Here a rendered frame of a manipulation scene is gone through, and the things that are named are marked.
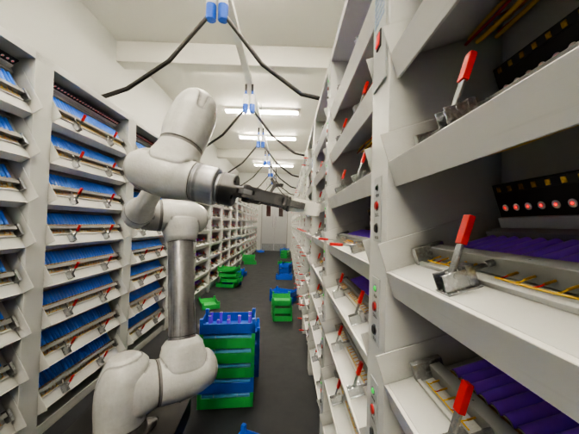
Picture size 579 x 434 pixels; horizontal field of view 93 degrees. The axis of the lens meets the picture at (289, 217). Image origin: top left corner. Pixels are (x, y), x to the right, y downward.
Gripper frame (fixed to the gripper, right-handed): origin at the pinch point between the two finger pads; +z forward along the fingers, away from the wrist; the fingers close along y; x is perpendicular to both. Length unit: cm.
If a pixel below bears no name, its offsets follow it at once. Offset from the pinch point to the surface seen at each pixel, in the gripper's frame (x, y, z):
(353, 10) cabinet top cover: -69, 26, 2
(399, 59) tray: -26.4, -18.4, 8.8
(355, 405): 45, 7, 24
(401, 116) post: -18.2, -16.1, 11.9
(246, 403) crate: 105, 90, -2
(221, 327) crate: 68, 89, -25
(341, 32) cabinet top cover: -69, 36, 0
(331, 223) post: 0, 54, 15
